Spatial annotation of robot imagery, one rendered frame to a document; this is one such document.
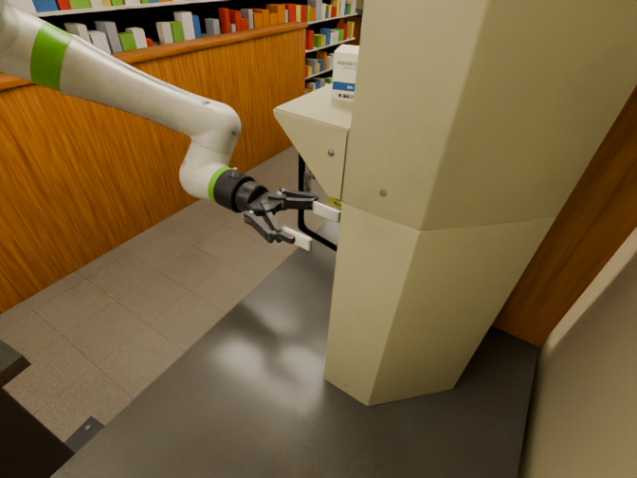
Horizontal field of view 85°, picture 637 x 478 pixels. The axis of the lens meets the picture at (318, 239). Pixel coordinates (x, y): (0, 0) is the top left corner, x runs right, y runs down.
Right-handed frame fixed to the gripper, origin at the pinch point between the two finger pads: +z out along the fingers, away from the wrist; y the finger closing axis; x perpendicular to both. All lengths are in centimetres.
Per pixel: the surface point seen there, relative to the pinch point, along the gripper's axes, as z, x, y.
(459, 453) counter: 42, 28, -12
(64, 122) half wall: -183, 33, 32
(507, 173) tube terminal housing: 29.3, -26.5, -8.0
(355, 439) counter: 24.1, 28.0, -21.3
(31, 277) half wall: -183, 110, -19
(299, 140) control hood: 4.9, -25.7, -14.3
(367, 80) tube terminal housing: 13.4, -34.8, -14.3
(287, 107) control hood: 2.0, -29.0, -13.0
